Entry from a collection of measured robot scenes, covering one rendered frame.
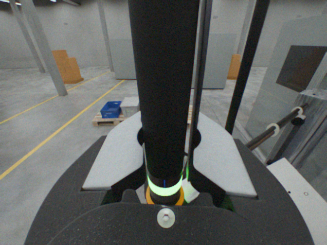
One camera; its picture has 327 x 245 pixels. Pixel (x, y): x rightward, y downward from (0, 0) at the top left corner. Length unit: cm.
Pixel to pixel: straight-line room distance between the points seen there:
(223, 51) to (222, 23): 707
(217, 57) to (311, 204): 547
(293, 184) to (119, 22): 1293
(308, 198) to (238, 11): 1292
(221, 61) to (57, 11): 1331
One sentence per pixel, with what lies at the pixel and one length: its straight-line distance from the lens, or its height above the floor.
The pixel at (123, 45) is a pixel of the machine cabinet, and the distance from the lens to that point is 747.
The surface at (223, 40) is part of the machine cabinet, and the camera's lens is 579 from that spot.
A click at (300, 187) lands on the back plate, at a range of 61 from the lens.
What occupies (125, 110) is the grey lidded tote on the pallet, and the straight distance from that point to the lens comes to 321.
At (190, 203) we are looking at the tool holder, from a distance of 19.
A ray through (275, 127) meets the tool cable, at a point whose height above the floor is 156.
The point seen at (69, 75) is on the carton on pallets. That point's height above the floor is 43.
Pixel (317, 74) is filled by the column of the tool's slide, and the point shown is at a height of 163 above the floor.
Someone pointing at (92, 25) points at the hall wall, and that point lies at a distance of 1392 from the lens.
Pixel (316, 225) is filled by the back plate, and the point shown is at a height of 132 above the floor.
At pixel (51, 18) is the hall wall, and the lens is 1589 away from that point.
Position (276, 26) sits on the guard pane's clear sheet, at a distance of 130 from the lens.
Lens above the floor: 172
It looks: 32 degrees down
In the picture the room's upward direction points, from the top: 1 degrees counter-clockwise
